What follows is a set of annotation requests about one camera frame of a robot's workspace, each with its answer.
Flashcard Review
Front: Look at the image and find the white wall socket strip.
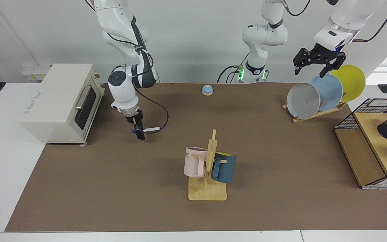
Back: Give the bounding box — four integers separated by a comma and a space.
22, 65, 52, 82

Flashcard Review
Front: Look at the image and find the wooden plate rack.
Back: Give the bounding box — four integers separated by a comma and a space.
282, 101, 348, 124

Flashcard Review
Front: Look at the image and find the pale toaster oven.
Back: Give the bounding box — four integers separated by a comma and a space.
18, 63, 106, 147

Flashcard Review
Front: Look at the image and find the dark teal cup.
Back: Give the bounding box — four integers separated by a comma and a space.
211, 152, 237, 184

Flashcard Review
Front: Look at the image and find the wire basket with wooden floor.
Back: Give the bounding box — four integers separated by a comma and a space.
334, 98, 387, 191

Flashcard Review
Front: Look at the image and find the grey plate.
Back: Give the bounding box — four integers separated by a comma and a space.
286, 83, 321, 120

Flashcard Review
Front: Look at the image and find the blue and white marker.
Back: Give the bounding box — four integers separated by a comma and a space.
132, 127, 161, 134

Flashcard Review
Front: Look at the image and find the brown table cloth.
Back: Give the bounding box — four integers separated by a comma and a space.
5, 83, 387, 232

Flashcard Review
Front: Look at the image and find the light blue plate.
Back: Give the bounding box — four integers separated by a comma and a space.
309, 74, 344, 111

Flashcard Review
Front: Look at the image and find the black base cable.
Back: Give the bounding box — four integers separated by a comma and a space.
217, 53, 249, 83

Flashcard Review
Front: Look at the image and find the pink cup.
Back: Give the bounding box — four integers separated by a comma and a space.
184, 147, 208, 178

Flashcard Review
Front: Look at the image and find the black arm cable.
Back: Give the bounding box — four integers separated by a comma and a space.
281, 0, 387, 42
103, 15, 169, 134

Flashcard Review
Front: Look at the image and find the yellow plate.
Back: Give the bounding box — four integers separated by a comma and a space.
331, 65, 366, 103

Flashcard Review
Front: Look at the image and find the wooden cup stand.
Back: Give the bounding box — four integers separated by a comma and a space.
188, 129, 228, 201

